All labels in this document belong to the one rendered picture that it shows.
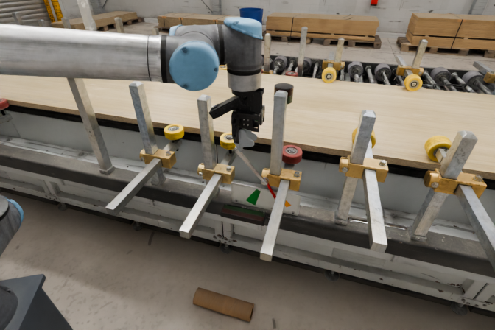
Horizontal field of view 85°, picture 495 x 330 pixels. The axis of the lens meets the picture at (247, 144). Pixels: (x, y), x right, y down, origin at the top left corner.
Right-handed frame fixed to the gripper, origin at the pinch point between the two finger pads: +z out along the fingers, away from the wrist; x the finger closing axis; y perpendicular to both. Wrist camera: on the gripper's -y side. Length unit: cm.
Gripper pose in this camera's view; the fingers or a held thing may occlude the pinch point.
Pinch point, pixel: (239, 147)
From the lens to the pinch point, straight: 84.7
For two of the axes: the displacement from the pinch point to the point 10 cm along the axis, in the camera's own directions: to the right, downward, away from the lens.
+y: 9.6, 1.5, -2.4
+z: 0.1, 8.4, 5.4
